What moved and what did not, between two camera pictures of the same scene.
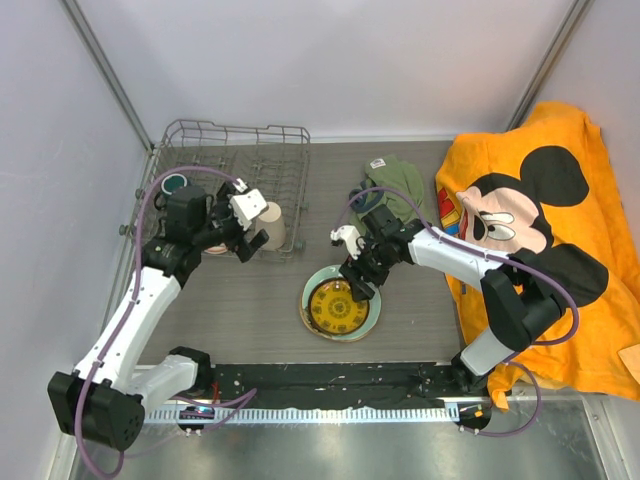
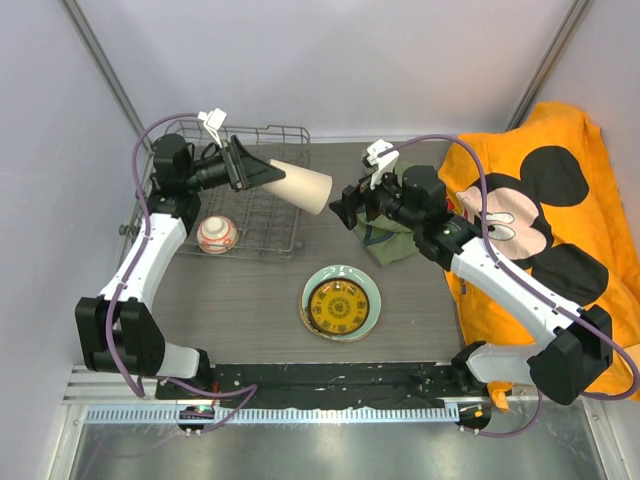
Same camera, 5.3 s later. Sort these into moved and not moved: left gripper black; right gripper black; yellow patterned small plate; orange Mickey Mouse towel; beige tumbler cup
Moved: beige tumbler cup; left gripper black; right gripper black
Not moved: yellow patterned small plate; orange Mickey Mouse towel
